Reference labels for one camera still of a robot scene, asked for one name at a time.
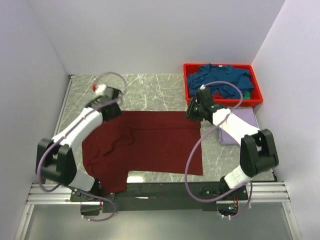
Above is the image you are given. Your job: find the folded lavender t-shirt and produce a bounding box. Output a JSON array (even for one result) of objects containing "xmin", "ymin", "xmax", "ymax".
[{"xmin": 219, "ymin": 108, "xmax": 260, "ymax": 145}]

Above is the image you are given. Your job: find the red plastic bin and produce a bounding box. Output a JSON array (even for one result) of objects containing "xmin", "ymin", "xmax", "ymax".
[{"xmin": 183, "ymin": 63, "xmax": 263, "ymax": 107}]

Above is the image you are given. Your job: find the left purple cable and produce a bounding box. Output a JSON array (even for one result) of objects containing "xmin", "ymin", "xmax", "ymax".
[{"xmin": 35, "ymin": 71, "xmax": 128, "ymax": 223}]

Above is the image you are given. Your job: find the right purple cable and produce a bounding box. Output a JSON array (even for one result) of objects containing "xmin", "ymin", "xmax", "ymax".
[{"xmin": 184, "ymin": 81, "xmax": 252, "ymax": 219}]

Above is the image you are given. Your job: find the aluminium frame rail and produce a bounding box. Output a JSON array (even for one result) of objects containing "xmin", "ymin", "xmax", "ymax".
[{"xmin": 26, "ymin": 182, "xmax": 291, "ymax": 205}]

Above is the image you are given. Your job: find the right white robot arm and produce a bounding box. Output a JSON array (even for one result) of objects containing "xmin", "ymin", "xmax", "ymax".
[{"xmin": 186, "ymin": 88, "xmax": 279, "ymax": 200}]

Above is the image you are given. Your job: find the black base beam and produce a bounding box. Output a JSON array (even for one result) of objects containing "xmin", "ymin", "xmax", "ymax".
[{"xmin": 70, "ymin": 181, "xmax": 248, "ymax": 216}]

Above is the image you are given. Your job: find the green garment in bin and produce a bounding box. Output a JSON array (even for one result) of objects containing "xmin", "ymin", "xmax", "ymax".
[{"xmin": 240, "ymin": 91, "xmax": 251, "ymax": 100}]

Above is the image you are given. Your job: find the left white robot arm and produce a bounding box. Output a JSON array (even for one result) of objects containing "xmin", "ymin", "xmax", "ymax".
[{"xmin": 35, "ymin": 84, "xmax": 123, "ymax": 201}]

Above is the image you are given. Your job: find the dark red t-shirt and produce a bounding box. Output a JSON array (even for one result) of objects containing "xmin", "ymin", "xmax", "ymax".
[{"xmin": 82, "ymin": 111, "xmax": 201, "ymax": 193}]

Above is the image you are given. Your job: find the blue t-shirt in bin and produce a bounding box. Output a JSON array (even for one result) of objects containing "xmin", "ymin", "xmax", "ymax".
[{"xmin": 186, "ymin": 63, "xmax": 254, "ymax": 99}]

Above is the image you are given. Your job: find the purple cable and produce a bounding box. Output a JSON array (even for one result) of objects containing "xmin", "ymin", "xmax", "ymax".
[
  {"xmin": 35, "ymin": 71, "xmax": 128, "ymax": 223},
  {"xmin": 184, "ymin": 81, "xmax": 252, "ymax": 219}
]

